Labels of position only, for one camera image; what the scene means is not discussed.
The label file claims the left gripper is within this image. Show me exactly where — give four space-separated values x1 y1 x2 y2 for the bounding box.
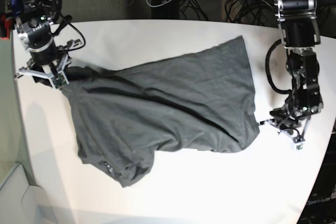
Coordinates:
259 109 310 137

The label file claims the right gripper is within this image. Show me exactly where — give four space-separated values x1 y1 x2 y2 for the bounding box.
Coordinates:
15 53 73 86

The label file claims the dark grey t-shirt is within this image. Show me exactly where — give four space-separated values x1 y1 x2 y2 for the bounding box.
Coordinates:
61 36 259 187

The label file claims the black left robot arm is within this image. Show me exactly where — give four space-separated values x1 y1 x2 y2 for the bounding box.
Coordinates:
265 0 323 144

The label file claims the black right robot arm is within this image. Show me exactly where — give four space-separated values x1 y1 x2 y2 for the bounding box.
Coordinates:
12 0 86 89

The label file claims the red and black clamp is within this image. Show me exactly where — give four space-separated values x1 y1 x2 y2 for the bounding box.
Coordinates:
1 13 13 39

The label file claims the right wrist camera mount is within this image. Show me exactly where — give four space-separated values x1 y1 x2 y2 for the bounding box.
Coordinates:
14 55 73 90

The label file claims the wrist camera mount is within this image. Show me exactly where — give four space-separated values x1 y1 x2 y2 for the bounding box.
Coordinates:
258 116 311 151
14 55 73 90

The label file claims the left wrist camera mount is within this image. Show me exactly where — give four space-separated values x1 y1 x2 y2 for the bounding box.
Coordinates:
258 116 311 151

